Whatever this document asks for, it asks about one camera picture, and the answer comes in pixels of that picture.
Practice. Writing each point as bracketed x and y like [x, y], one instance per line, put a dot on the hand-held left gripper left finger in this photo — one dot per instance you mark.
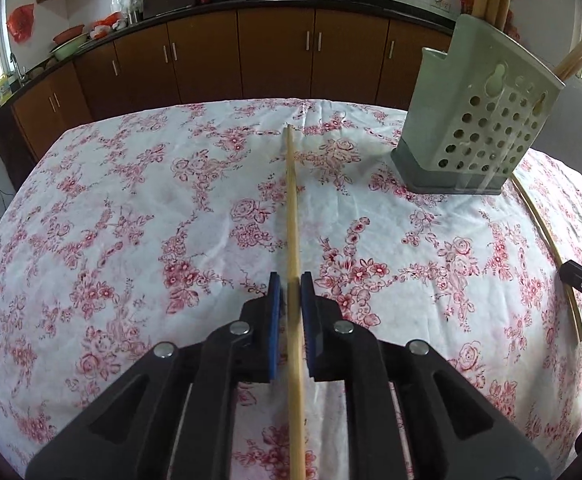
[273, 325]

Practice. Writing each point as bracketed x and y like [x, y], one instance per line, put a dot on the glass jars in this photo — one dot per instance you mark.
[132, 7]

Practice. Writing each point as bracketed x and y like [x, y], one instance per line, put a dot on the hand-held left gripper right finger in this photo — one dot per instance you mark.
[308, 325]

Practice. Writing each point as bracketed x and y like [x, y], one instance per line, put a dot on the white wall outlet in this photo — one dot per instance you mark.
[442, 4]

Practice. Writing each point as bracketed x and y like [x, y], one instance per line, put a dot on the red bowl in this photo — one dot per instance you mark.
[70, 35]

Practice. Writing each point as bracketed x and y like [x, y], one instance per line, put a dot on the brown wooden base cabinets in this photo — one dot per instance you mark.
[271, 50]

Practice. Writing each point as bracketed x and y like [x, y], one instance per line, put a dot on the metal faucet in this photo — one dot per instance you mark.
[16, 62]

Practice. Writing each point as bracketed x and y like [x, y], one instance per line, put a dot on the red floral tablecloth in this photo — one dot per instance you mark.
[146, 235]

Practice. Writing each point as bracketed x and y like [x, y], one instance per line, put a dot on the green bowl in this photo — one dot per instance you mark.
[70, 51]

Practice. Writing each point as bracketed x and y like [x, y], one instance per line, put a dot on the green perforated utensil holder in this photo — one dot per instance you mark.
[436, 90]

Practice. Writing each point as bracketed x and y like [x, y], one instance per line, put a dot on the black kitchen countertop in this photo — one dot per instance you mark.
[221, 2]

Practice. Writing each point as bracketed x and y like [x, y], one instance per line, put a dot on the red paper decoration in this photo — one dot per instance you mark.
[21, 22]

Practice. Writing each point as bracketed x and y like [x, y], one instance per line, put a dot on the red and white bag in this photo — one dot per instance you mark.
[107, 26]

